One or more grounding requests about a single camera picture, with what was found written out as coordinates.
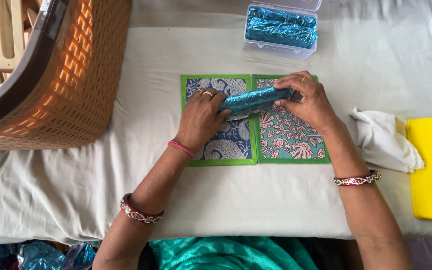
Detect person's right hand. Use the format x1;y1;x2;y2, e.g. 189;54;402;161
273;71;343;133

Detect person's left hand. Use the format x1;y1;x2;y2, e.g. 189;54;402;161
171;87;233;154

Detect blue foil packet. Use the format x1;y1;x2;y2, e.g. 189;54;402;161
218;87;294;122
245;18;318;50
247;6;317;29

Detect blue paisley mat green border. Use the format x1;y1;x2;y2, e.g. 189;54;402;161
181;74;258;167

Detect teal floral mat green border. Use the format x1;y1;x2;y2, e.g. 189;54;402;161
251;74;331;164

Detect clear plastic box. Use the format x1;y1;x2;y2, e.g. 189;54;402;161
243;3;319;61

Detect folded white cloth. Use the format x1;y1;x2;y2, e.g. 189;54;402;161
349;107;426;174

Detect maroon jewelled bangle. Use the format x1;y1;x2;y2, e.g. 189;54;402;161
120;193;164;224
333;169;382;187

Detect clear plastic box lid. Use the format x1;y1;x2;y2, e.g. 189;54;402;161
250;0;323;12

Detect orange woven plastic basket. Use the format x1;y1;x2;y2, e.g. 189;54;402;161
0;0;133;151

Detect person's teal clothing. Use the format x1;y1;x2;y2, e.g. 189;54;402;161
148;236;320;270

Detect white tablecloth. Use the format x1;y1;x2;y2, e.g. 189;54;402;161
0;0;432;246

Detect heap of blue foil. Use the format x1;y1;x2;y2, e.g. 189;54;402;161
0;240;101;270

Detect pile of wooden pieces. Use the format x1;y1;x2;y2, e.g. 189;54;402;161
0;0;45;104

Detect pink thread bracelet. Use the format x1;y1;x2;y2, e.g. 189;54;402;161
167;140;196;158

